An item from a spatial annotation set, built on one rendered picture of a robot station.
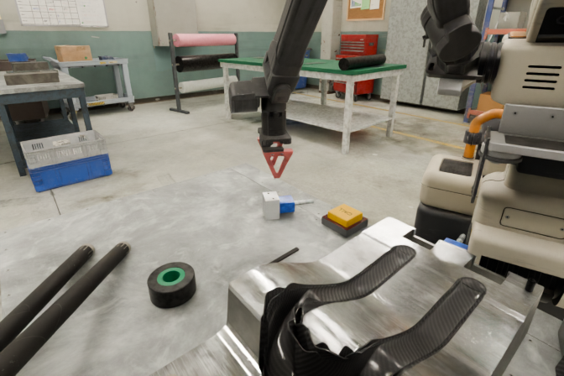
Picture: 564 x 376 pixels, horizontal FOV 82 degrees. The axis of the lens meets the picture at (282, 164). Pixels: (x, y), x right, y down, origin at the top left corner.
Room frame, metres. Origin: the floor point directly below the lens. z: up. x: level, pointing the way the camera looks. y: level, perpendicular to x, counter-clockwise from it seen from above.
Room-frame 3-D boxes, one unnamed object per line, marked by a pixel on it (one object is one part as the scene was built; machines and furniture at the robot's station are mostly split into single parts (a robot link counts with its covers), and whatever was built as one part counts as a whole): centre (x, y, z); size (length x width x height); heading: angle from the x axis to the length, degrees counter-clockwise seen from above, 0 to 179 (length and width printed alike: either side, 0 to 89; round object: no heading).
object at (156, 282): (0.46, 0.20, 0.82); 0.08 x 0.08 x 0.04
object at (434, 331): (0.32, -0.13, 0.92); 0.35 x 0.16 x 0.09; 130
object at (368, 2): (7.05, -1.63, 1.80); 0.90 x 0.03 x 0.60; 40
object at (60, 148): (2.77, 1.95, 0.28); 0.61 x 0.41 x 0.15; 130
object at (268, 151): (0.71, 0.01, 0.97); 0.07 x 0.07 x 0.09; 11
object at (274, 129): (0.73, 0.02, 1.04); 0.10 x 0.07 x 0.07; 11
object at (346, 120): (4.55, -0.27, 0.51); 2.40 x 1.13 x 1.02; 44
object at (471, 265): (0.41, -0.32, 0.87); 0.05 x 0.05 x 0.04; 40
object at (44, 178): (2.77, 1.96, 0.11); 0.61 x 0.41 x 0.22; 130
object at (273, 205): (0.74, -0.02, 0.83); 0.13 x 0.05 x 0.05; 102
